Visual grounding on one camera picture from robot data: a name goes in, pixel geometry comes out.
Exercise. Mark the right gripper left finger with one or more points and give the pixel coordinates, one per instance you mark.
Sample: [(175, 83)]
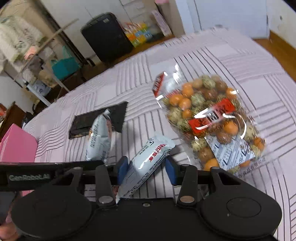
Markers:
[(107, 181)]

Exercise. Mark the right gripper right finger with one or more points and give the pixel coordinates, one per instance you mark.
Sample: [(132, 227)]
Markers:
[(185, 176)]

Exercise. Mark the pink cardboard storage box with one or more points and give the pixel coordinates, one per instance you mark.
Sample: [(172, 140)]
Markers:
[(18, 146)]

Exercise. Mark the white snack bar packet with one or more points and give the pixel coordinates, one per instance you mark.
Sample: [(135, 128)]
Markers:
[(144, 164), (99, 138)]

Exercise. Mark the clear bag of coated peanuts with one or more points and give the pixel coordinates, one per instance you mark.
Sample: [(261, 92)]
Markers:
[(209, 116)]

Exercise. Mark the person's left hand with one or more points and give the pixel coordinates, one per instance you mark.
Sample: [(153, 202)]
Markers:
[(8, 230)]

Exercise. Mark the teal shopping bag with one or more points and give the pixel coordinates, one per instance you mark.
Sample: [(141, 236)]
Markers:
[(66, 66)]

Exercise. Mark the striped pink bed sheet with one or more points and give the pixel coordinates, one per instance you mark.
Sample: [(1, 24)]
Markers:
[(266, 91)]

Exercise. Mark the white knitted cardigan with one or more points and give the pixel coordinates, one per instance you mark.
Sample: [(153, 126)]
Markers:
[(17, 36)]

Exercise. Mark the black suitcase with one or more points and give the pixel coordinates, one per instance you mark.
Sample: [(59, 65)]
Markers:
[(107, 38)]

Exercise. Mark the colourful gift bag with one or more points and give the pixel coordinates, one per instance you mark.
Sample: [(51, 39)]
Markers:
[(137, 33)]

